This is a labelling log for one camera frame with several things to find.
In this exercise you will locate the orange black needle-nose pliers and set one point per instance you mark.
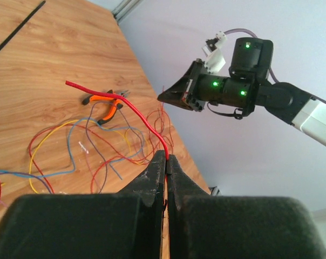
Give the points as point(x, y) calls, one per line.
point(112, 105)

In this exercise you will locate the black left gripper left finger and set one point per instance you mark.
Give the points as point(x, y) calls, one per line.
point(125, 224)

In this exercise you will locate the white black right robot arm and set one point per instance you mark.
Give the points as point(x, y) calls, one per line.
point(296, 107)

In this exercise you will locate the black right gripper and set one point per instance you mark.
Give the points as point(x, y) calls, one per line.
point(197, 87)

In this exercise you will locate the black zip tie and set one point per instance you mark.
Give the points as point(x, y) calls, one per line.
point(21, 24)

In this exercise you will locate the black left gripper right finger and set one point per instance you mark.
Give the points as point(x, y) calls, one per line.
point(205, 226)

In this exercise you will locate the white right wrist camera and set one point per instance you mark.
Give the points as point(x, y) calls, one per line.
point(214, 61)

